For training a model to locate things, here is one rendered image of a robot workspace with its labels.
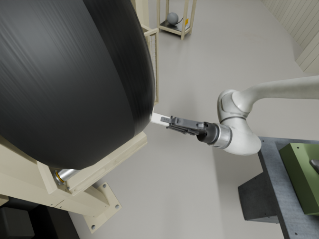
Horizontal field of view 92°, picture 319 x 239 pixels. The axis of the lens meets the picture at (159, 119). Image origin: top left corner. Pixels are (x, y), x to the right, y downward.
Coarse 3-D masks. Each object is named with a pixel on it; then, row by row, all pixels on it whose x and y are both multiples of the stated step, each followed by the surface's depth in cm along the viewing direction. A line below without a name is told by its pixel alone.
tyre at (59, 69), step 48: (0, 0) 18; (48, 0) 20; (96, 0) 23; (0, 48) 18; (48, 48) 20; (96, 48) 24; (144, 48) 30; (0, 96) 19; (48, 96) 22; (96, 96) 26; (144, 96) 33; (48, 144) 25; (96, 144) 32
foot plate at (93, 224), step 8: (104, 184) 136; (104, 192) 133; (112, 192) 133; (112, 200) 129; (112, 208) 126; (120, 208) 126; (88, 216) 122; (104, 216) 122; (88, 224) 119; (96, 224) 119
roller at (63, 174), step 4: (56, 172) 53; (60, 172) 52; (64, 172) 52; (68, 172) 53; (72, 172) 53; (76, 172) 54; (60, 176) 52; (64, 176) 52; (68, 176) 53; (64, 180) 53
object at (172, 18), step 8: (168, 0) 287; (168, 8) 298; (184, 8) 250; (192, 8) 271; (168, 16) 286; (176, 16) 282; (184, 16) 259; (192, 16) 280; (160, 24) 300; (168, 24) 300; (176, 24) 300; (184, 24) 268; (192, 24) 292; (176, 32) 287; (184, 32) 280
